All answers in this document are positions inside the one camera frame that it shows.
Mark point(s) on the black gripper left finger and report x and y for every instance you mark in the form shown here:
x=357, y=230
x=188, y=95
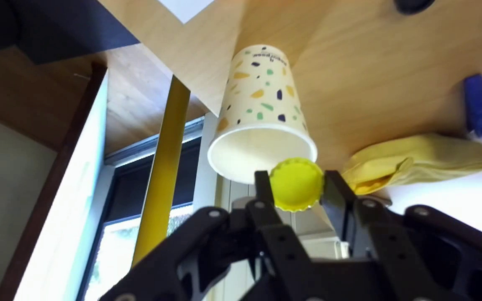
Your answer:
x=200, y=253

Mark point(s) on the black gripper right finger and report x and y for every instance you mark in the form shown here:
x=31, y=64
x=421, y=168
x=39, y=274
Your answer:
x=421, y=255

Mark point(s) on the yellow game chip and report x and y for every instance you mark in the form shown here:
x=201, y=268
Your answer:
x=297, y=185

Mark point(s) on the white paper coffee cup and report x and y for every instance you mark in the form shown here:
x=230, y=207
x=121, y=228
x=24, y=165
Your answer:
x=262, y=121

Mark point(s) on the yellow banana toy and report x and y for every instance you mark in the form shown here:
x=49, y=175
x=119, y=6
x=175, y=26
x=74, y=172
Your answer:
x=416, y=160

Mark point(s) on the black game chip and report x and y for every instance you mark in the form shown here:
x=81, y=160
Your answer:
x=411, y=8

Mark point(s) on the white paper sheet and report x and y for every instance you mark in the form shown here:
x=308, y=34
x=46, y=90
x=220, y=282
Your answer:
x=185, y=11

